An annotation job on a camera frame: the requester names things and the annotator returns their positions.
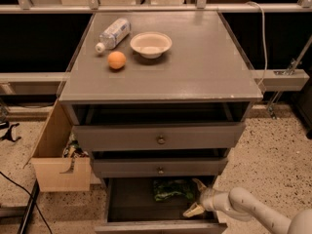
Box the light wooden box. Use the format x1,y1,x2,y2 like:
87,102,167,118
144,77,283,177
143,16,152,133
30,101,91,192

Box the black clamp tool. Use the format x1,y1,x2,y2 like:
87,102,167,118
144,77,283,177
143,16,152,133
0,121,20,142

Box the grey middle drawer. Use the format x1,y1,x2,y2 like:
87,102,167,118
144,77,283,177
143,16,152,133
93,158,227,178

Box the orange fruit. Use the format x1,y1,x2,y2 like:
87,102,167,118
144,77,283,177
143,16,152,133
107,52,126,69

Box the snack packets in box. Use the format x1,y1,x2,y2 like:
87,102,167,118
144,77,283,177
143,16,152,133
62,133,89,158

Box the black floor bar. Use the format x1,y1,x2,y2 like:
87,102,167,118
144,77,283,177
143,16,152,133
18,181,40,234

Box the grey open bottom drawer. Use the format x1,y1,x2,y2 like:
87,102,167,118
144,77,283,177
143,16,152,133
95,177,227,234

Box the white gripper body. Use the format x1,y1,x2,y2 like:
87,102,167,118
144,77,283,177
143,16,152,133
200,187,231,213

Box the white paper bowl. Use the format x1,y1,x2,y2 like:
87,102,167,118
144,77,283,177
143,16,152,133
130,32,173,59

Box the grey top drawer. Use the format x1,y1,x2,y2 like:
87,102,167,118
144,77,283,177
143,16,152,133
72,123,245,151

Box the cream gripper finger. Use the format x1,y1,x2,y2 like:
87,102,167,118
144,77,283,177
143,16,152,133
183,203,205,217
193,178,207,192

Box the white hanging cable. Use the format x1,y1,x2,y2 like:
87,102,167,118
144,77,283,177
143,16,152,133
246,1,269,87

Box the green rice chip bag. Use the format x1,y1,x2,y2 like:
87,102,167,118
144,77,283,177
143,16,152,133
153,179,195,202

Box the clear plastic water bottle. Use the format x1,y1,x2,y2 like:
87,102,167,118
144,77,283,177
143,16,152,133
95,18,131,54

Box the black floor cable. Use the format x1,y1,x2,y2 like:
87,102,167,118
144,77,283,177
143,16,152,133
0,171,54,234

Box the grey drawer cabinet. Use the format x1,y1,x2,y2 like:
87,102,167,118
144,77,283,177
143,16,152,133
59,11,262,168

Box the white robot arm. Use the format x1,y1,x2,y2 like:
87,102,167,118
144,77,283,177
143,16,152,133
183,178,312,234

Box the aluminium frame rail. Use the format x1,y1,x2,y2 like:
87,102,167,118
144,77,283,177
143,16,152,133
0,3,312,14

